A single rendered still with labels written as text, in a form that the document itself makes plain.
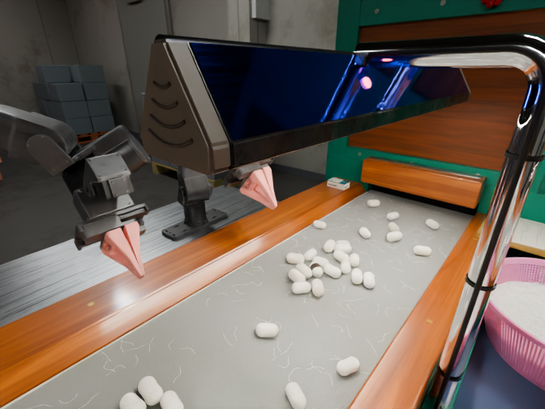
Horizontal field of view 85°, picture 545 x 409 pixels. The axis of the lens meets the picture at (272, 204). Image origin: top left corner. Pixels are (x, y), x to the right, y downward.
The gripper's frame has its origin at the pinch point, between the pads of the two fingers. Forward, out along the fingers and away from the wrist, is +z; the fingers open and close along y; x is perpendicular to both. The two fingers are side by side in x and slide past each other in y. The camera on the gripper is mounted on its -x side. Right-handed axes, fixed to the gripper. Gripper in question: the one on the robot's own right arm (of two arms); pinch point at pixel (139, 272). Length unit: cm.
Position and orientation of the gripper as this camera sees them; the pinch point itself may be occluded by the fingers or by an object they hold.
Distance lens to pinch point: 50.1
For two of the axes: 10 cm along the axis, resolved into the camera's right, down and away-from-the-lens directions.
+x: -4.9, 5.2, 7.0
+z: 5.7, 8.0, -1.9
